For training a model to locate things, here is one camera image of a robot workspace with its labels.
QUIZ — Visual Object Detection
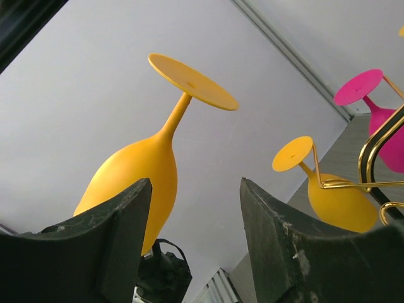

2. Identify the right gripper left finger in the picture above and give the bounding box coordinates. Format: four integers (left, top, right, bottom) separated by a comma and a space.
1, 179, 152, 302

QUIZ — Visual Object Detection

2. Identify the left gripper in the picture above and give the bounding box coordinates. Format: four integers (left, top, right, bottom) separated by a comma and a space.
134, 239, 193, 303

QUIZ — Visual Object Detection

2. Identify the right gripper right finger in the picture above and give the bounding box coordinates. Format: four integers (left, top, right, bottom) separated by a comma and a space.
240, 178, 403, 302

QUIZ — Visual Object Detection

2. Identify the pink plastic goblet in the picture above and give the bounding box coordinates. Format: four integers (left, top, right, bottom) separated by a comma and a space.
334, 69, 403, 173

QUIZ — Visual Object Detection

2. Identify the gold wire wine glass rack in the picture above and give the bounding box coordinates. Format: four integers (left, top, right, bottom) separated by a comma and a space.
312, 75, 404, 227

